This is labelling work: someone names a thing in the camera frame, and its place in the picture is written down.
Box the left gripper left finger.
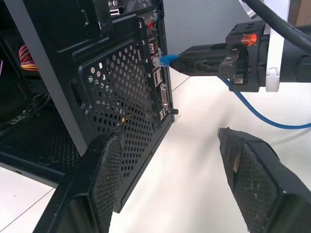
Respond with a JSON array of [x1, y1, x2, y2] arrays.
[[39, 130, 125, 233]]

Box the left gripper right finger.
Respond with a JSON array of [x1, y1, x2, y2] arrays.
[[217, 127, 311, 233]]

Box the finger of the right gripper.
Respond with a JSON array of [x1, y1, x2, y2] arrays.
[[178, 42, 229, 58], [169, 50, 241, 84]]

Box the blue ethernet cable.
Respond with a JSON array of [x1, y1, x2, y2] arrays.
[[155, 54, 311, 130]]

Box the black computer tower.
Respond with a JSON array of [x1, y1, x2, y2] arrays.
[[0, 0, 179, 215]]

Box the brown cardboard box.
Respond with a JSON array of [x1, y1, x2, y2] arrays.
[[290, 0, 311, 27]]

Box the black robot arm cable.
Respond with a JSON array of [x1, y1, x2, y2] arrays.
[[242, 0, 311, 57]]

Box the multicoloured internal wire bundle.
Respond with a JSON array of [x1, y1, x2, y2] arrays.
[[18, 44, 39, 71]]

